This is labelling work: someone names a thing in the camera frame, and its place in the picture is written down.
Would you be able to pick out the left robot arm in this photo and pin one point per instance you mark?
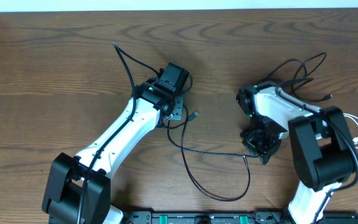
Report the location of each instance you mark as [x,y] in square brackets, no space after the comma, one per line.
[79,188]

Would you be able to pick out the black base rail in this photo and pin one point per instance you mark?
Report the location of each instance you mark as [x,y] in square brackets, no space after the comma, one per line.
[261,216]

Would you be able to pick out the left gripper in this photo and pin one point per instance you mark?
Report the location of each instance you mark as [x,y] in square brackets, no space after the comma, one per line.
[179,116]

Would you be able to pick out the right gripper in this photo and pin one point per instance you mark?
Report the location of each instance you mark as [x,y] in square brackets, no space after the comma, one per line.
[261,150]

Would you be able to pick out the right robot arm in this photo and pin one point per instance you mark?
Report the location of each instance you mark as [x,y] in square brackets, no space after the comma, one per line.
[324,155]

